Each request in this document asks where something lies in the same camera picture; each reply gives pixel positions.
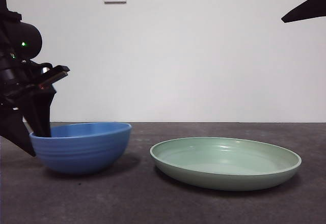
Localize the blue ribbed bowl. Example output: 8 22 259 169
29 122 132 176

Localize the pale green round plate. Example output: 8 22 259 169
149 136 303 192

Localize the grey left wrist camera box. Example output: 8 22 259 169
38 65 70 91

